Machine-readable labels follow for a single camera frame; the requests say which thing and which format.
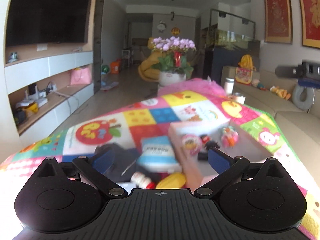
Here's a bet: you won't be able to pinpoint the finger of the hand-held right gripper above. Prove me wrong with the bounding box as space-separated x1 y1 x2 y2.
297 78 320 90
275 60 320 79

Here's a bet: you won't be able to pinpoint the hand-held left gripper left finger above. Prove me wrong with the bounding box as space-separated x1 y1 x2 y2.
38 147 127 198

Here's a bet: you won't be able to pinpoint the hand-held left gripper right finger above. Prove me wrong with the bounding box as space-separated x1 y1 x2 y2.
194 147 285 197

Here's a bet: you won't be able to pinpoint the black plush toy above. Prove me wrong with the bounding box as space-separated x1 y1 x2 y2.
94 142 140 183

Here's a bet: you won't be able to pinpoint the black and red figure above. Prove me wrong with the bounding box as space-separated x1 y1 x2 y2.
197 134 220 161

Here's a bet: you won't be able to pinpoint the pink cartoon animal toy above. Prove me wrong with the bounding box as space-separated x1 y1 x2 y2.
220 127 239 147

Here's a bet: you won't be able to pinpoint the pink cardboard box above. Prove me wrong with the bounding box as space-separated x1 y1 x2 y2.
168 119 275 188

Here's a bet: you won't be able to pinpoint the blue and white packet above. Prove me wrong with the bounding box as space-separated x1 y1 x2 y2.
137 135 182 173

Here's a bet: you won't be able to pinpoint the grey neck pillow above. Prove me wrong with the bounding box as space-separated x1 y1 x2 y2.
292 84 314 110

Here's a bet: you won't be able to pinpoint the orange plush toy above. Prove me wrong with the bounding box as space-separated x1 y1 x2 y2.
270 86 292 100

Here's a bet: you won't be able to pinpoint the pink and teal plush toy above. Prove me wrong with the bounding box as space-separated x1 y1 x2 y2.
251 79 267 90

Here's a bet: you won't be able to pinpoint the white foam rocket red fins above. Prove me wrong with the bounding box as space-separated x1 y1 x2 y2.
130 171 157 189

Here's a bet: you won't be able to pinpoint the yellow backpack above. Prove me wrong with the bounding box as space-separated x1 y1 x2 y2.
237 54 257 71

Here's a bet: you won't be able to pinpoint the colourful cartoon paper bag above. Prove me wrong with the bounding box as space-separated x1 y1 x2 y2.
235 66 254 84

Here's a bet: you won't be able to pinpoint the yellow corn toy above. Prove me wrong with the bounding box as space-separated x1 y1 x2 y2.
155 172 187 189

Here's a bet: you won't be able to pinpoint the white cup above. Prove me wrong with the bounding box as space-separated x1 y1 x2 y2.
224 77 235 95

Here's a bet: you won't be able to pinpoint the colourful cartoon play mat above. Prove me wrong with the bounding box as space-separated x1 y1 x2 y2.
0 90 320 240

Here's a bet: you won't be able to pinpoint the glass fish tank black stand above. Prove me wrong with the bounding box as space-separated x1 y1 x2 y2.
201 9 260 85

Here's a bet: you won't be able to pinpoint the pink gift bag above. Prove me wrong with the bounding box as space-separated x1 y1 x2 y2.
69 67 92 85

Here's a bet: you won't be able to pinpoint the yellow cardboard box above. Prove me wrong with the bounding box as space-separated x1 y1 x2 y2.
15 101 39 113

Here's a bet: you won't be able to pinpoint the orange box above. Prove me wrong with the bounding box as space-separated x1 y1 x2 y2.
110 59 122 74

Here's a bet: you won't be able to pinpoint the white router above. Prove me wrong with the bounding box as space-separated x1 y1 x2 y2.
26 84 38 100

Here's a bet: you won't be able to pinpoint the large yellow plush toy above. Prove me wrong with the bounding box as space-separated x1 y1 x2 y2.
138 37 165 82

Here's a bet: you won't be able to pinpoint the white stool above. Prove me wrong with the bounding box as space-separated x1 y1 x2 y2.
122 49 132 68

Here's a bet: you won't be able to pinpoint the white wooden television cabinet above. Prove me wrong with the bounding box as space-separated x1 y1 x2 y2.
4 0 100 135

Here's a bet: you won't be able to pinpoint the purple orchid in white pot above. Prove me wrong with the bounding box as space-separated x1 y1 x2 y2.
151 36 197 87

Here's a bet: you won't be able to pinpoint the black television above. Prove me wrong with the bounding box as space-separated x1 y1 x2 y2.
5 0 92 47

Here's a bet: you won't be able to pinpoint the red framed wall picture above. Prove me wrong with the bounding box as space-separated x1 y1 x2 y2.
264 0 293 44
296 0 320 48

